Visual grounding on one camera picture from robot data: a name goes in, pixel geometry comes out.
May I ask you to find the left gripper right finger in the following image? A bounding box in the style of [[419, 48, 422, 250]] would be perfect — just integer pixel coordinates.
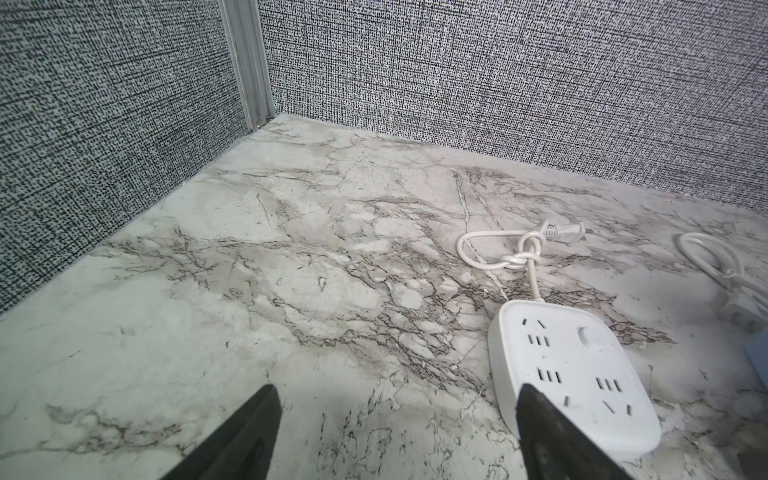
[[516, 384, 631, 480]]

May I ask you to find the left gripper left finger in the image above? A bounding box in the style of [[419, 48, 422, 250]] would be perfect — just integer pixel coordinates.
[[163, 385, 282, 480]]

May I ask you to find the white square power strip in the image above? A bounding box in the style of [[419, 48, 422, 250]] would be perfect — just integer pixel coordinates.
[[488, 300, 661, 461]]

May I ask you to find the blue square power strip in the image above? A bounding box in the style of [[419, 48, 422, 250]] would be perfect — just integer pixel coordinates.
[[745, 343, 767, 387]]

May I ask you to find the white cable of blue strip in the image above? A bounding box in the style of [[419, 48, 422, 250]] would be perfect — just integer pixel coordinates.
[[676, 232, 768, 331]]

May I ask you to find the aluminium enclosure frame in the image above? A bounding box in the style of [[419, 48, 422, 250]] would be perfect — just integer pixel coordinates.
[[219, 0, 276, 130]]

